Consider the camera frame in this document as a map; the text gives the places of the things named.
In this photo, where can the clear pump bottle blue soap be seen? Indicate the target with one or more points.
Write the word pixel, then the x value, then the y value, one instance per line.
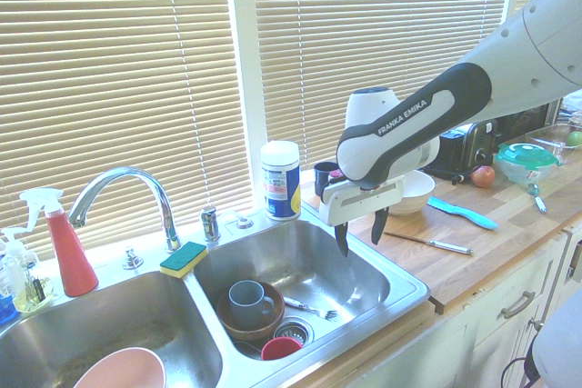
pixel 7 288

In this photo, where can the black toaster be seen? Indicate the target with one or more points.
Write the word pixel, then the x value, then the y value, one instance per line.
pixel 468 147

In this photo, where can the grey robot base cover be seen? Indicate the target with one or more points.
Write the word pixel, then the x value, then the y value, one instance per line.
pixel 561 347

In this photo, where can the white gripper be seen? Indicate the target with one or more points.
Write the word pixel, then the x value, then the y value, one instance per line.
pixel 359 204

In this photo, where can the wide beige window blind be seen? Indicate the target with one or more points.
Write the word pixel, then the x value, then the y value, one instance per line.
pixel 113 65

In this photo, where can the metal drain strainer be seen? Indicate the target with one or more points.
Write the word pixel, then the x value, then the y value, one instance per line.
pixel 298 329

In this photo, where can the white ceramic bowl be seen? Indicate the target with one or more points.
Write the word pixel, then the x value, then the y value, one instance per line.
pixel 416 195

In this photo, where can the white wipes canister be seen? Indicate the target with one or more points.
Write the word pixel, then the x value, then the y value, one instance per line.
pixel 281 183

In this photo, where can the metal spoon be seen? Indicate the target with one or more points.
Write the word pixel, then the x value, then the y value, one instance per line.
pixel 538 199

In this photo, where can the pink bowl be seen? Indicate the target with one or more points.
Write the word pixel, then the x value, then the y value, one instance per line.
pixel 123 370

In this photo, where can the clear container green lid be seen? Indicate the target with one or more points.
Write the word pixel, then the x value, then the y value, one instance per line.
pixel 525 163

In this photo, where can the clear plastic tray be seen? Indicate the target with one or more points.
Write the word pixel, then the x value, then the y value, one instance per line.
pixel 545 138

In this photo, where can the yellow dish soap bottle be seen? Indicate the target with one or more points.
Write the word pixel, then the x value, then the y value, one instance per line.
pixel 34 295

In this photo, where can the chrome curved faucet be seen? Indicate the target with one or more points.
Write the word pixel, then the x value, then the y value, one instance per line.
pixel 154 188

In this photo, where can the grey mug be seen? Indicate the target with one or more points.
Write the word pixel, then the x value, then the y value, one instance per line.
pixel 247 306

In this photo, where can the medium beige window blind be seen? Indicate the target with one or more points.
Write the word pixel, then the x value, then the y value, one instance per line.
pixel 364 20

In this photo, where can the green apple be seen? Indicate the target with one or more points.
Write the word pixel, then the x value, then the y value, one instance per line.
pixel 576 138

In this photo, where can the red spray bottle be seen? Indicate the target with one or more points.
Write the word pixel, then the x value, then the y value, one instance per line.
pixel 70 261

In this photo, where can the red apple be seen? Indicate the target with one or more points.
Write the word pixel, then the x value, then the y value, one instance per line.
pixel 483 176

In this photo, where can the red cup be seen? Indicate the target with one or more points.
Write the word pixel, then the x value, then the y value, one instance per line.
pixel 279 349

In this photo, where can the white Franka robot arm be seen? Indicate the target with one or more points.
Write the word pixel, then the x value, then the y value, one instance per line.
pixel 409 124

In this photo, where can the black microwave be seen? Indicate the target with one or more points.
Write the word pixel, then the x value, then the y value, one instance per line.
pixel 527 122

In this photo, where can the brown wooden bowl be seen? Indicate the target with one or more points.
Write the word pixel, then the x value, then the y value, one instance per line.
pixel 273 322

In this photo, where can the dark mug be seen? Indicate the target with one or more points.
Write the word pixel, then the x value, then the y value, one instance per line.
pixel 324 176

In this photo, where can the chrome faucet knob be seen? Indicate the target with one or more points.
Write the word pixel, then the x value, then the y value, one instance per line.
pixel 132 260

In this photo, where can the cream kitchen cabinet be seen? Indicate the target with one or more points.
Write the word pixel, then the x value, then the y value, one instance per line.
pixel 477 342

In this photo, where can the turquoise sheathed knife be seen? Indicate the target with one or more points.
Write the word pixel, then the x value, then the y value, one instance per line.
pixel 464 213

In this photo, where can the stainless steel double sink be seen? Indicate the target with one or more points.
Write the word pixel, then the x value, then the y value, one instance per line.
pixel 295 251

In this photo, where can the white sink hole cap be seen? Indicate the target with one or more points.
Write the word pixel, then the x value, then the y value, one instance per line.
pixel 243 223

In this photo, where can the yellow green sponge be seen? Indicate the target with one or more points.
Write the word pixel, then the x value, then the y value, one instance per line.
pixel 182 261

